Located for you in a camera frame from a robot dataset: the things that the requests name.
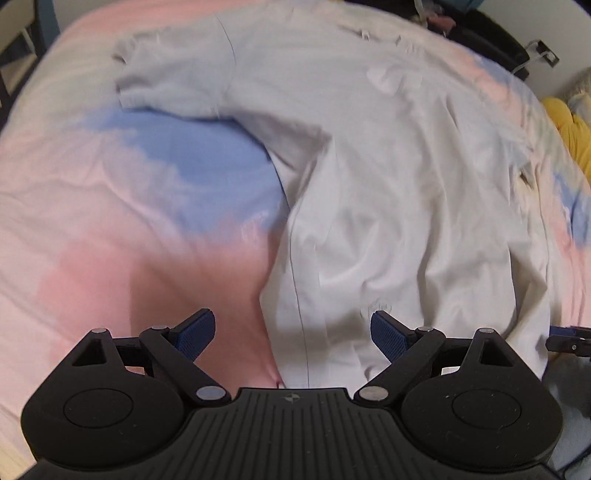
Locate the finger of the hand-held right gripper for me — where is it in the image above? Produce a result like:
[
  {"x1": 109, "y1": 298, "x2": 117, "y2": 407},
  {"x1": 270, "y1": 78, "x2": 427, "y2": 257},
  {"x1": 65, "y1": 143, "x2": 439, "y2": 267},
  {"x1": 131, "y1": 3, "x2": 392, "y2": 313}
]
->
[{"x1": 546, "y1": 325, "x2": 591, "y2": 356}]

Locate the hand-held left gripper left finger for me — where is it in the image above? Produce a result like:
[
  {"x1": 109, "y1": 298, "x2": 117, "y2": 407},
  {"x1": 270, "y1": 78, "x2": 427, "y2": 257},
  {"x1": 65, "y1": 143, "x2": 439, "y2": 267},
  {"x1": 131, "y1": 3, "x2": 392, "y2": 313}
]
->
[{"x1": 69, "y1": 309, "x2": 232, "y2": 408}]

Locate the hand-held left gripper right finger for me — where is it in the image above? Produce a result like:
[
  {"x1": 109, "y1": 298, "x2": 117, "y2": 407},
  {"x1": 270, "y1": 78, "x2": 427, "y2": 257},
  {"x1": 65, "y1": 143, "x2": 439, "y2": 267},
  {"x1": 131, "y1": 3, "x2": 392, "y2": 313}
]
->
[{"x1": 355, "y1": 311, "x2": 522, "y2": 407}]

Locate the white t-shirt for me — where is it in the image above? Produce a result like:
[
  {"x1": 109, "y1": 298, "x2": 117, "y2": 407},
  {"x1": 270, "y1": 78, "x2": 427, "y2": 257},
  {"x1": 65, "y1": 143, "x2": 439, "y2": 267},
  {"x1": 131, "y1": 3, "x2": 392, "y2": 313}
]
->
[{"x1": 113, "y1": 9, "x2": 553, "y2": 391}]

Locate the pastel tie-dye bed blanket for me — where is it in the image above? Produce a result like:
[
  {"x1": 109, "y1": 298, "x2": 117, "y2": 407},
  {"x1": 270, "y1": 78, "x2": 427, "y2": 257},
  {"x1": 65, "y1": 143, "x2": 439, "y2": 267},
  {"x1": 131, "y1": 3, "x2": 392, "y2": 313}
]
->
[{"x1": 0, "y1": 2, "x2": 591, "y2": 467}]

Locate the yellow plush toy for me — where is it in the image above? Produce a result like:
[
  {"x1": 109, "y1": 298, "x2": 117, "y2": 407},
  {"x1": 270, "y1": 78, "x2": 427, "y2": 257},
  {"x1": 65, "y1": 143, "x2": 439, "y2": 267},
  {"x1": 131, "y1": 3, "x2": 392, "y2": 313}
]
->
[{"x1": 542, "y1": 96, "x2": 591, "y2": 180}]

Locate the black sofa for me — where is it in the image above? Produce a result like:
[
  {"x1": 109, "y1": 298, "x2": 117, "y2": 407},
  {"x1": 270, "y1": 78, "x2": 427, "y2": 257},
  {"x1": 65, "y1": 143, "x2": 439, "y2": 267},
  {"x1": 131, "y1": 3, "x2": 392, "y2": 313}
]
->
[{"x1": 431, "y1": 0, "x2": 532, "y2": 72}]

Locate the wall socket with charger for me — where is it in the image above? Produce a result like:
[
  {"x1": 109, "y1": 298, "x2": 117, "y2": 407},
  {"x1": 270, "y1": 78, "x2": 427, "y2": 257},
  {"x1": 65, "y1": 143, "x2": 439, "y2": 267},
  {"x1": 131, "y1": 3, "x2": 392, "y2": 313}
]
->
[{"x1": 513, "y1": 40, "x2": 560, "y2": 73}]

